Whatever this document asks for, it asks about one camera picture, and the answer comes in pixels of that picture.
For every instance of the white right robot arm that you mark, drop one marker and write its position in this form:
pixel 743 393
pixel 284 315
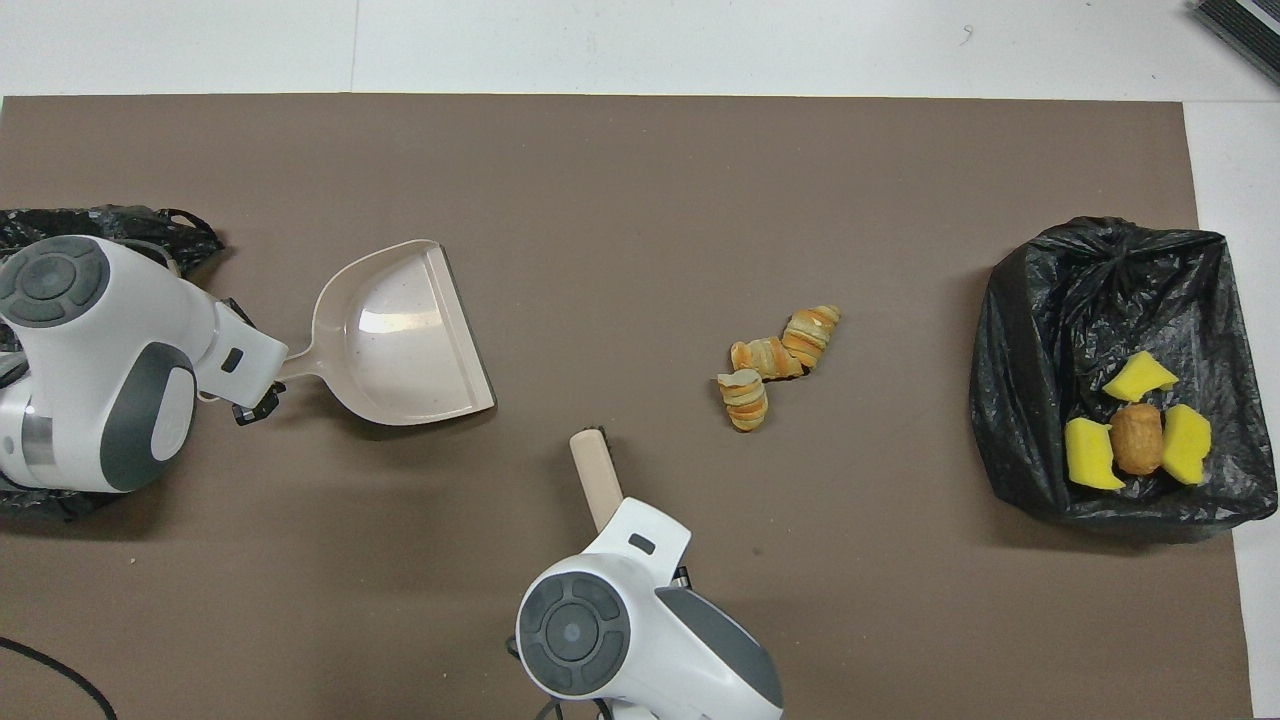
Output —
pixel 640 640

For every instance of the brown bread roll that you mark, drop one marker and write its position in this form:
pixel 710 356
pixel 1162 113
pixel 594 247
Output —
pixel 1137 440

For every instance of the small croissant piece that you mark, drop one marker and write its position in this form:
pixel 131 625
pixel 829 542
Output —
pixel 745 400

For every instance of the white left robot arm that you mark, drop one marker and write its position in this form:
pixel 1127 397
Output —
pixel 100 400

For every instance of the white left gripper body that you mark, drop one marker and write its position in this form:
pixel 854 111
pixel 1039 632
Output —
pixel 245 360

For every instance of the black bag over pink bin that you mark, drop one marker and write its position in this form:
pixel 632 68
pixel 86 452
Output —
pixel 190 240

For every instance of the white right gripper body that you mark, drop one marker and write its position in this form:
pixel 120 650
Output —
pixel 645 540

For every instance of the yellow sponge piece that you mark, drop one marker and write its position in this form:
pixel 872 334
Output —
pixel 1138 380
pixel 1187 445
pixel 1088 455

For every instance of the beige hand brush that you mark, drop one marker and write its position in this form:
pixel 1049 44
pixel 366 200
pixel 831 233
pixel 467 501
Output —
pixel 598 480

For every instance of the dark ribbed panel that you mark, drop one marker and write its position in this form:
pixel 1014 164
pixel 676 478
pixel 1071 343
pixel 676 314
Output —
pixel 1245 30

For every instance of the beige plastic dustpan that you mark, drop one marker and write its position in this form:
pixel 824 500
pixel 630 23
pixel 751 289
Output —
pixel 400 340

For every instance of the brown table mat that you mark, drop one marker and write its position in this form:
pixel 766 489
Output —
pixel 640 180

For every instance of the large bent croissant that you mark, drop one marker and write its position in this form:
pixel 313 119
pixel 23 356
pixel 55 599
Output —
pixel 805 340

